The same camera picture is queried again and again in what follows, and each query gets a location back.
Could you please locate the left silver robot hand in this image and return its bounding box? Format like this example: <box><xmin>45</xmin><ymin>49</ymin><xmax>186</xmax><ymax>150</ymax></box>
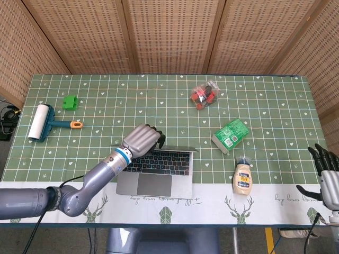
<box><xmin>121</xmin><ymin>123</ymin><xmax>167</xmax><ymax>160</ymax></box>

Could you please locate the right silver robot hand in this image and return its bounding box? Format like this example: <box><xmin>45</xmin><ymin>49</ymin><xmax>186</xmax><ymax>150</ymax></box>
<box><xmin>296</xmin><ymin>143</ymin><xmax>339</xmax><ymax>212</ymax></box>

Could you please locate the silver laptop with black keyboard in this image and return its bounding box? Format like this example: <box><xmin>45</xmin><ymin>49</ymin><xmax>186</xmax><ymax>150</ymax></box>
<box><xmin>115</xmin><ymin>144</ymin><xmax>200</xmax><ymax>197</ymax></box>

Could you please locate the green checked tablecloth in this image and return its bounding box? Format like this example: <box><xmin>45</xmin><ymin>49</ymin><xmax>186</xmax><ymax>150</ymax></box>
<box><xmin>0</xmin><ymin>74</ymin><xmax>329</xmax><ymax>230</ymax></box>

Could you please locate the white sneaker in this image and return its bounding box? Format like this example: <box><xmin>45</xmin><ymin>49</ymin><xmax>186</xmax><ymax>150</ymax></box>
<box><xmin>279</xmin><ymin>227</ymin><xmax>318</xmax><ymax>239</ymax></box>

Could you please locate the clear bag of red-black parts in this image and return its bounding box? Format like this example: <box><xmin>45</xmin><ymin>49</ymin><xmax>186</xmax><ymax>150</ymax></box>
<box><xmin>190</xmin><ymin>80</ymin><xmax>220</xmax><ymax>111</ymax></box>

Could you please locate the green plastic block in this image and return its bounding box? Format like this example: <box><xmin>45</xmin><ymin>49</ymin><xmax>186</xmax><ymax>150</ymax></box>
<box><xmin>62</xmin><ymin>95</ymin><xmax>81</xmax><ymax>111</ymax></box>

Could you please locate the mayonnaise squeeze bottle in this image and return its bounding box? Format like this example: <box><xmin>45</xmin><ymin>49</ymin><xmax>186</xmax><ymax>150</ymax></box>
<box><xmin>232</xmin><ymin>156</ymin><xmax>254</xmax><ymax>197</ymax></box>

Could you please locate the grey robot torso base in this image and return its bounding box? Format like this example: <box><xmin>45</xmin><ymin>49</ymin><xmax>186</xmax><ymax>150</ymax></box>
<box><xmin>105</xmin><ymin>227</ymin><xmax>220</xmax><ymax>254</ymax></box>

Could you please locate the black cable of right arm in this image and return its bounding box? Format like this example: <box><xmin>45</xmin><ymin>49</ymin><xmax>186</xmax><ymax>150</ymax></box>
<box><xmin>304</xmin><ymin>212</ymin><xmax>323</xmax><ymax>254</ymax></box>

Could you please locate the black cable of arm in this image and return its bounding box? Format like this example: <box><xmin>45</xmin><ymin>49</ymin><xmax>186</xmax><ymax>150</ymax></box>
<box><xmin>22</xmin><ymin>176</ymin><xmax>88</xmax><ymax>254</ymax></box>
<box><xmin>304</xmin><ymin>212</ymin><xmax>323</xmax><ymax>254</ymax></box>

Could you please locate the lint roller with teal handle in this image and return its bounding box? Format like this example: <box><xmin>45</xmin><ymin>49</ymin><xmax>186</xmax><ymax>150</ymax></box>
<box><xmin>28</xmin><ymin>104</ymin><xmax>85</xmax><ymax>144</ymax></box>

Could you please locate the black cables and adapter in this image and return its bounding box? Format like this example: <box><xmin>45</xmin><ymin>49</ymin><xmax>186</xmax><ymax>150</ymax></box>
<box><xmin>0</xmin><ymin>99</ymin><xmax>22</xmax><ymax>142</ymax></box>

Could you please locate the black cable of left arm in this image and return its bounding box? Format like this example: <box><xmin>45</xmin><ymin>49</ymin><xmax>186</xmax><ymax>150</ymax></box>
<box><xmin>22</xmin><ymin>176</ymin><xmax>88</xmax><ymax>254</ymax></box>

